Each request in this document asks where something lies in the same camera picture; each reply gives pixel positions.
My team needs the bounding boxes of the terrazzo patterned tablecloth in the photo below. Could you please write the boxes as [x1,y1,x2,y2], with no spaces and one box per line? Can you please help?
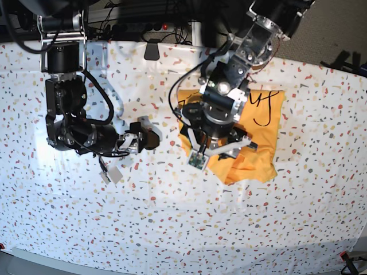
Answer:
[1,42,366,274]

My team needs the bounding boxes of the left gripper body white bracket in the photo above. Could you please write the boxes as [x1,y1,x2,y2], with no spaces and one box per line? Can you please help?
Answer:
[180,103,257,171]

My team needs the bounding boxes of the orange T-shirt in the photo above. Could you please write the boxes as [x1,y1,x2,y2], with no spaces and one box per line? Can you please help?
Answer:
[179,90,285,184]

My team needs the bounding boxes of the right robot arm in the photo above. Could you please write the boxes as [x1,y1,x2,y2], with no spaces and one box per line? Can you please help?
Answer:
[1,1,160,175]

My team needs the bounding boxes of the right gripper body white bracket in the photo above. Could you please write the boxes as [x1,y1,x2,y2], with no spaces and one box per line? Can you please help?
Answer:
[99,116,153,184]

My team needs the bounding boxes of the black table clamp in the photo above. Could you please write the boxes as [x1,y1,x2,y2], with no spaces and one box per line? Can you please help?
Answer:
[144,39,161,61]

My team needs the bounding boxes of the black power strip red switch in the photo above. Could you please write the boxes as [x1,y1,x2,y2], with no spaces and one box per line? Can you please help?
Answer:
[111,22,175,33]

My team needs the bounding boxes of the red clamp bottom right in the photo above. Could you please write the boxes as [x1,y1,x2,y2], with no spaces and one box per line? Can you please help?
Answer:
[340,252,359,275]

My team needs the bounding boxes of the white vertical post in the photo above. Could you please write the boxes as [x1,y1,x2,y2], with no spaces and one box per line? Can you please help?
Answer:
[191,21,203,47]

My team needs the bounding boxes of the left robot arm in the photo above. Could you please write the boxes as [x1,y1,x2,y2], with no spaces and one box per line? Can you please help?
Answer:
[180,1,314,170]

